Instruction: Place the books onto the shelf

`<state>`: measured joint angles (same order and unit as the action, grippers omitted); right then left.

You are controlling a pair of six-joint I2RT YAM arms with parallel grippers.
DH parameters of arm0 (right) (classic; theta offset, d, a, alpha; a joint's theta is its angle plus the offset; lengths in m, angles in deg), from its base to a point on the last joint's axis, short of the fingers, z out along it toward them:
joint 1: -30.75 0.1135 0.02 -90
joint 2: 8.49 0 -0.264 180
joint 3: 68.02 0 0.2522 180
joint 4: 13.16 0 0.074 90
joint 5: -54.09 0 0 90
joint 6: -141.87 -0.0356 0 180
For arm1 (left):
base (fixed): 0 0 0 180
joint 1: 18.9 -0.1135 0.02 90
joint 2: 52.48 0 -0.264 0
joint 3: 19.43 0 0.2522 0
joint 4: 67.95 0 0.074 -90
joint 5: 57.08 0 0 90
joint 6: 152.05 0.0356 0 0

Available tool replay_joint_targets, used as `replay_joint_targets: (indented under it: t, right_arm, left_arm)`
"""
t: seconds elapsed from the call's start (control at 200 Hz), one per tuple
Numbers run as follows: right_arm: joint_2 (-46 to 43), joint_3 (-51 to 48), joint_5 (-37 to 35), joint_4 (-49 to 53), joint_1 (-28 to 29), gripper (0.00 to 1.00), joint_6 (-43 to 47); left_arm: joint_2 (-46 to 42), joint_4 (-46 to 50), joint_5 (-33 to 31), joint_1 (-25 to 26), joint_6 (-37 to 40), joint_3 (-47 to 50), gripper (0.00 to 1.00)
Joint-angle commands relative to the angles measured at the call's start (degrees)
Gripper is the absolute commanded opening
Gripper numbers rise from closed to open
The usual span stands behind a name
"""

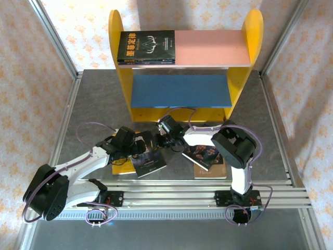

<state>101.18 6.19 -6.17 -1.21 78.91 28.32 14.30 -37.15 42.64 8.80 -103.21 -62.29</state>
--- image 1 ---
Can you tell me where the black book with wolf eyes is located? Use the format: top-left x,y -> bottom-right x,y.
130,131 -> 168,179

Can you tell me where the yellow book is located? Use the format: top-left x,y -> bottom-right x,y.
111,131 -> 146,176

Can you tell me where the dark blue book seated man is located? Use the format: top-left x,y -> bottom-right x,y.
181,144 -> 225,172

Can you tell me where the brown book with scroll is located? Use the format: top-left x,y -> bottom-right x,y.
194,153 -> 227,180

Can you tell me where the black book with antlers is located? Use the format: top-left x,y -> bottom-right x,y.
117,30 -> 176,63

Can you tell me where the yellow pink blue wooden bookshelf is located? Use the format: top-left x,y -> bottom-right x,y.
108,8 -> 264,123

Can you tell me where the black book old man face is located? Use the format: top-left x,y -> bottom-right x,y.
118,60 -> 176,66

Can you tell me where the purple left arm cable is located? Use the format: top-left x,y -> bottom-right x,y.
22,121 -> 119,224

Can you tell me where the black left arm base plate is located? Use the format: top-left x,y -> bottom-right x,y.
78,190 -> 124,208

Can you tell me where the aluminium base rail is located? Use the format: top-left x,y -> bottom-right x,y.
27,179 -> 312,210

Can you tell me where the aluminium side rail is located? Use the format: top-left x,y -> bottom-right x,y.
259,70 -> 297,188
39,70 -> 84,190

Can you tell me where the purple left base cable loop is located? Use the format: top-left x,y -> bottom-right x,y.
85,205 -> 118,227

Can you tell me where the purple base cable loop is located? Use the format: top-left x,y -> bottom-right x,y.
224,186 -> 274,227
85,205 -> 118,227

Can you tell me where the grey slotted cable duct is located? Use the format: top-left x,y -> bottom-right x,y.
56,209 -> 236,221

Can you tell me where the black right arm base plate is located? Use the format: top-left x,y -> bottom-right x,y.
214,190 -> 261,208

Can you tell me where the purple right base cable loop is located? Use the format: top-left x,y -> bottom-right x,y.
224,186 -> 274,227

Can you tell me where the aluminium frame post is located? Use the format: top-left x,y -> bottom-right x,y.
28,0 -> 79,79
260,0 -> 311,78

